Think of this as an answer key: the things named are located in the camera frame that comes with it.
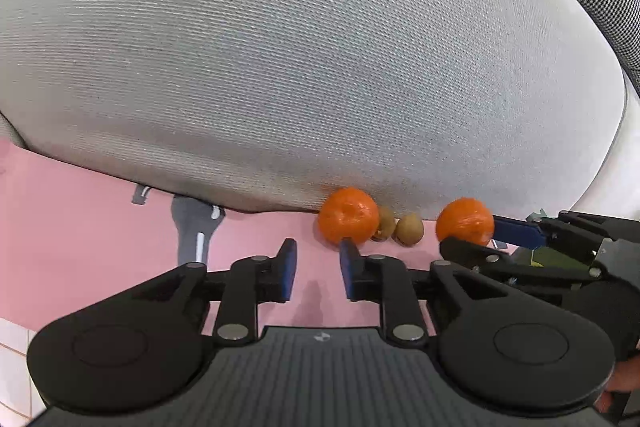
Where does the orange tangerine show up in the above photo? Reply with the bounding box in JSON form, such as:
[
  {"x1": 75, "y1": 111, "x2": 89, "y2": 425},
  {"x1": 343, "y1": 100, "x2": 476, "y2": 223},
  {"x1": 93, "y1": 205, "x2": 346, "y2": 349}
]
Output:
[
  {"x1": 435, "y1": 197, "x2": 495, "y2": 246},
  {"x1": 318, "y1": 187, "x2": 380, "y2": 245}
]

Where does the person left hand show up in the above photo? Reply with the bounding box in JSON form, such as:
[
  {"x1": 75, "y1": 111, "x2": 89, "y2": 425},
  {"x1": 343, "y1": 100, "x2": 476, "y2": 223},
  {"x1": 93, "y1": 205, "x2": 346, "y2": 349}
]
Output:
[{"x1": 596, "y1": 353, "x2": 640, "y2": 413}]

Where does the green colander bowl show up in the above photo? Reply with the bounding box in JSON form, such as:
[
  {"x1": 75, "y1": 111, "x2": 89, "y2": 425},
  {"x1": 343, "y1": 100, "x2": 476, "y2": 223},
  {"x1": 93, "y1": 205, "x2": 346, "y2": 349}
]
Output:
[{"x1": 510, "y1": 210, "x2": 602, "y2": 269}]

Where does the lemon print pink cloth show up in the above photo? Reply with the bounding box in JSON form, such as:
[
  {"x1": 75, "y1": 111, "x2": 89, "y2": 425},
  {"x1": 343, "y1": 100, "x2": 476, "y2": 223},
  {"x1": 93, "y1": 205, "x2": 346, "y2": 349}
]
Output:
[{"x1": 0, "y1": 138, "x2": 522, "y2": 427}]

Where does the beige fabric sofa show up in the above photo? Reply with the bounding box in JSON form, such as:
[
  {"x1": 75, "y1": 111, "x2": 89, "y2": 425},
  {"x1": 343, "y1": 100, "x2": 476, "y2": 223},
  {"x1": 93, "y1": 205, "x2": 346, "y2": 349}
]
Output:
[{"x1": 1, "y1": 0, "x2": 639, "y2": 218}]

